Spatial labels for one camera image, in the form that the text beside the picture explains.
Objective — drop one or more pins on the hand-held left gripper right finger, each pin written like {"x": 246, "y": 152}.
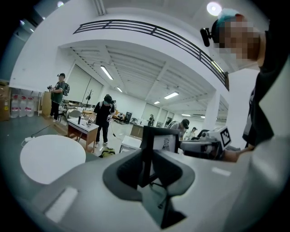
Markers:
{"x": 215, "y": 192}

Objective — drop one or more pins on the wooden desk white top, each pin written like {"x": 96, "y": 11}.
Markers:
{"x": 86, "y": 133}

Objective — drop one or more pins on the person in black shirt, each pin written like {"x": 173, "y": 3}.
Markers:
{"x": 254, "y": 122}

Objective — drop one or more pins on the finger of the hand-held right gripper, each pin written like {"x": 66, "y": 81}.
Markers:
{"x": 190, "y": 147}

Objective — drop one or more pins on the black cabinet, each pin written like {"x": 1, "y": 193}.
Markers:
{"x": 129, "y": 117}

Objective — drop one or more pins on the white power strip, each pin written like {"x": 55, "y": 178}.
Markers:
{"x": 29, "y": 140}

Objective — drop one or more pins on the black coat stand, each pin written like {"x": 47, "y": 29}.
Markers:
{"x": 89, "y": 97}

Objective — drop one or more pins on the row of water bottles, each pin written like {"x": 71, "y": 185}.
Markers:
{"x": 40, "y": 102}

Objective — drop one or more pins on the cardboard box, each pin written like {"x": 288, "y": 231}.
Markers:
{"x": 4, "y": 102}

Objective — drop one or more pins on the black metal railing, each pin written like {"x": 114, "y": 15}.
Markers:
{"x": 158, "y": 30}

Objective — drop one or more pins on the person's right forearm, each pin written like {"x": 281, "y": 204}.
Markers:
{"x": 238, "y": 154}

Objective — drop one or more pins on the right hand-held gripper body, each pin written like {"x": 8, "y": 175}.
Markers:
{"x": 223, "y": 138}

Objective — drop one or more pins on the round white table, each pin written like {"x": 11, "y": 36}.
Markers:
{"x": 52, "y": 158}

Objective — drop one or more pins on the wooden cabinet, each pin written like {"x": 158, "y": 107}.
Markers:
{"x": 46, "y": 104}

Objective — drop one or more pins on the round ceiling light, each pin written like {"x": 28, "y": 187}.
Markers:
{"x": 214, "y": 8}

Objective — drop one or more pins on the yellow green backpack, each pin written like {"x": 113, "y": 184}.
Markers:
{"x": 107, "y": 153}

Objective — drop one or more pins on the ceiling tube light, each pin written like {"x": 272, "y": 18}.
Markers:
{"x": 106, "y": 72}
{"x": 171, "y": 95}

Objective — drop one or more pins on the teal cap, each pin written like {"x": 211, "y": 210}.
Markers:
{"x": 228, "y": 13}

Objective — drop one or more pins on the black bottle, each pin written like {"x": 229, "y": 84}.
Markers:
{"x": 79, "y": 120}

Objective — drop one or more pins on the black head-mounted camera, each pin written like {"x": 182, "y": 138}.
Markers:
{"x": 206, "y": 36}

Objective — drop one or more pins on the black framed bird picture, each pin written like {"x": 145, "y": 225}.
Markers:
{"x": 148, "y": 145}

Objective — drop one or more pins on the wooden counter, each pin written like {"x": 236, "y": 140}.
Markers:
{"x": 137, "y": 131}

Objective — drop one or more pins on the clear water jug red label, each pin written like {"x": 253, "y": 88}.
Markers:
{"x": 14, "y": 107}
{"x": 30, "y": 107}
{"x": 23, "y": 107}

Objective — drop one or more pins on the grey gripper device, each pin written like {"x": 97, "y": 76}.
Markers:
{"x": 90, "y": 122}

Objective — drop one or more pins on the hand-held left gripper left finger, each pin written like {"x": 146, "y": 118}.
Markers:
{"x": 90, "y": 204}

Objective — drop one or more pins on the person's head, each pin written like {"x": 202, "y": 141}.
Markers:
{"x": 240, "y": 38}

